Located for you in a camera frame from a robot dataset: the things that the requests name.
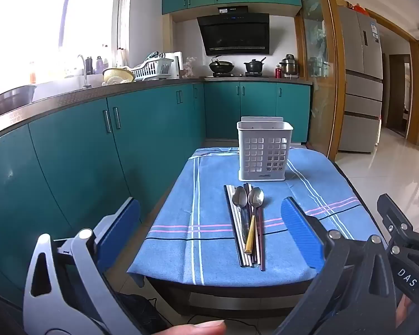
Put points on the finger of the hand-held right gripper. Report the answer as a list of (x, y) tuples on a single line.
[(396, 216)]

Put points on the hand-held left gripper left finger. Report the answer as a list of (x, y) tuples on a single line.
[(120, 230)]

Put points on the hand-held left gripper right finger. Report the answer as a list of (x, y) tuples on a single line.
[(300, 233)]

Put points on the dark red chopstick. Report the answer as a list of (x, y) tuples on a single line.
[(262, 237), (258, 244)]

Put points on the white plastic utensil basket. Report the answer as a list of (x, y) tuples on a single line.
[(265, 129)]

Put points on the person's left hand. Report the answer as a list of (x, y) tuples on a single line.
[(199, 328)]

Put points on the blue striped tablecloth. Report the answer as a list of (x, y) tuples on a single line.
[(181, 216)]

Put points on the black bag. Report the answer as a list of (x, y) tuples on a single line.
[(139, 312)]

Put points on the teal base cabinets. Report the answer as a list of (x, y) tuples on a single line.
[(73, 153)]

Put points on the dark wooden door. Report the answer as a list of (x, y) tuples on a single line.
[(396, 94)]

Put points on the silver refrigerator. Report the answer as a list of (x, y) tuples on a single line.
[(361, 76)]

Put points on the dark speckled countertop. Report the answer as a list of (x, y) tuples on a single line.
[(73, 94)]

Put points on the wooden framed glass door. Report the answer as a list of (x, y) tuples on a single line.
[(331, 76)]

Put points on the golden bowl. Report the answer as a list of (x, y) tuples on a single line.
[(118, 75)]

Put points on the chrome faucet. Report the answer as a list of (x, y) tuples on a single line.
[(85, 73)]

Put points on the red bottle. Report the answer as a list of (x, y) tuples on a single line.
[(277, 72)]

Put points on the white dish rack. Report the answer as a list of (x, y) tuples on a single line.
[(152, 69)]

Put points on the purple bottle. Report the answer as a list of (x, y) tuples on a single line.
[(99, 65)]

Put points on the dark bottle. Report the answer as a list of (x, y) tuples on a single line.
[(88, 65)]

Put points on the steel stock pot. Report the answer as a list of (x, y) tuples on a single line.
[(288, 64)]

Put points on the steel basin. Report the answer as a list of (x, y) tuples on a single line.
[(12, 99)]

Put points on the gas stove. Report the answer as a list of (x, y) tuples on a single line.
[(237, 75)]

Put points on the black cooking pot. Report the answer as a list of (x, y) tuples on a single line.
[(254, 66)]

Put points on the white container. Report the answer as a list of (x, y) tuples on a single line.
[(177, 64)]

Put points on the pink plastic bag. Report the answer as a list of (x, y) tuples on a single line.
[(189, 68)]

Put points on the orange bottle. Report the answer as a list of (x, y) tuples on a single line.
[(32, 73)]

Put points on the black wok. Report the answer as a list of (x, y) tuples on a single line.
[(220, 66)]

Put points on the black range hood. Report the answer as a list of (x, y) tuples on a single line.
[(237, 35)]

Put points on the window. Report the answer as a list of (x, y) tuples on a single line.
[(38, 17)]

